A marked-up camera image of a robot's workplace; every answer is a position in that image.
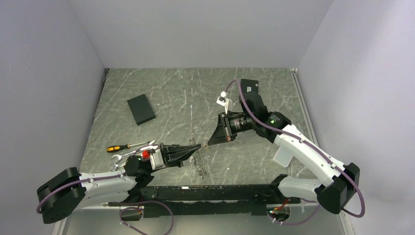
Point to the silver open-end wrench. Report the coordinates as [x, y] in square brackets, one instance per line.
[146, 146]

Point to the black flat box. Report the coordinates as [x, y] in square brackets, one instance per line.
[141, 109]

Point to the black box with label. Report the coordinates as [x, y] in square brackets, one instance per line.
[249, 86]

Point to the yellow black screwdriver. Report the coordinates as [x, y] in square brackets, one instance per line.
[117, 148]

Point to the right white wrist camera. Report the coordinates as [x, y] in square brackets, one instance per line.
[224, 101]

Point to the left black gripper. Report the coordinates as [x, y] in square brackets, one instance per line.
[174, 155]

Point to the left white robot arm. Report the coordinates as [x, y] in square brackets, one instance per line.
[72, 190]

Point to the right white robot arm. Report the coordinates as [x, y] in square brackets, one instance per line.
[336, 182]

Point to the black base frame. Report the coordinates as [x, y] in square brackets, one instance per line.
[254, 199]

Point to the translucent plastic lid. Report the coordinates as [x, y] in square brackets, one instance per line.
[283, 157]

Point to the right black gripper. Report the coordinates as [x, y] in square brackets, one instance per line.
[223, 132]

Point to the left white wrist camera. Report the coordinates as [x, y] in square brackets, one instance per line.
[154, 157]

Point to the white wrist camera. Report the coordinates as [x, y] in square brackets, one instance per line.
[154, 157]
[224, 101]

